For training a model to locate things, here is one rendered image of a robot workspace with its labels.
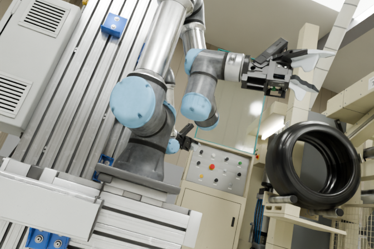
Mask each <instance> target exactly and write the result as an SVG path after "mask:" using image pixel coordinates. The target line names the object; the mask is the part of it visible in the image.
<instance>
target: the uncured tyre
mask: <svg viewBox="0 0 374 249"><path fill-rule="evenodd" d="M297 141H302V142H306V143H308V144H310V145H312V146H313V147H314V148H316V149H317V150H318V151H319V152H320V154H321V155H322V157H323V159H324V161H325V163H326V167H327V177H326V181H325V183H324V185H323V187H322V188H321V189H320V190H319V191H318V192H316V191H314V190H312V189H310V188H309V187H307V186H306V185H305V184H304V183H303V182H302V181H301V180H300V178H299V177H298V175H297V174H296V171H295V169H294V166H293V161H292V153H293V148H294V145H295V144H296V142H297ZM265 169H266V172H267V176H268V179H269V181H270V184H271V185H272V187H273V188H274V189H275V191H276V192H277V193H278V194H279V195H280V196H290V195H295V196H296V197H297V199H298V200H297V202H296V203H291V204H292V205H295V206H297V207H300V208H305V209H314V210H328V209H332V208H336V207H339V206H341V205H343V204H344V203H346V202H347V201H349V200H350V199H351V198H352V197H353V196H354V194H355V193H356V191H357V189H358V187H359V185H360V182H361V173H362V171H361V162H360V158H359V156H358V153H357V151H356V149H355V147H354V145H353V144H352V142H351V141H350V140H349V138H348V137H347V136H346V135H345V134H344V133H343V132H341V131H340V130H339V129H337V128H335V127H334V126H332V125H330V124H328V123H324V122H320V121H302V122H298V123H295V124H293V125H291V126H290V127H288V128H286V129H285V130H284V131H282V132H280V133H279V134H277V135H276V136H275V137H274V138H273V140H272V141H271V143H270V145H269V147H268V149H267V153H266V157H265Z"/></svg>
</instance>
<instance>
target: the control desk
mask: <svg viewBox="0 0 374 249"><path fill-rule="evenodd" d="M194 140H196V141H198V142H199V143H200V144H201V147H198V149H197V150H196V151H193V150H192V151H191V150H189V153H188V156H187V158H186V162H185V166H184V170H183V174H182V177H181V180H180V185H179V187H180V188H181V190H180V194H179V195H176V199H175V203H174V205H177V206H180V207H184V208H188V209H189V210H193V211H197V212H201V213H202V217H201V221H200V226H199V230H198V235H197V238H196V243H195V247H194V248H191V247H187V246H183V245H182V248H181V249H237V248H238V242H239V236H240V230H241V227H242V221H243V216H244V210H245V204H246V200H247V199H246V198H247V195H248V190H249V184H250V178H251V174H252V169H253V163H254V158H255V155H252V154H249V153H245V152H242V151H238V150H235V149H232V148H228V147H224V146H221V145H217V144H215V143H211V142H207V141H203V140H200V139H197V138H194Z"/></svg>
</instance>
